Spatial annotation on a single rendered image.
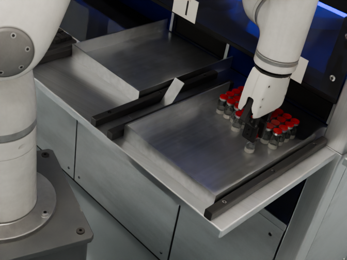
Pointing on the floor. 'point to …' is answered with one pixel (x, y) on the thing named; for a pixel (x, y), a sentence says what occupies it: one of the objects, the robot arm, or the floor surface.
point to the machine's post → (317, 189)
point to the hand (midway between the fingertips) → (254, 129)
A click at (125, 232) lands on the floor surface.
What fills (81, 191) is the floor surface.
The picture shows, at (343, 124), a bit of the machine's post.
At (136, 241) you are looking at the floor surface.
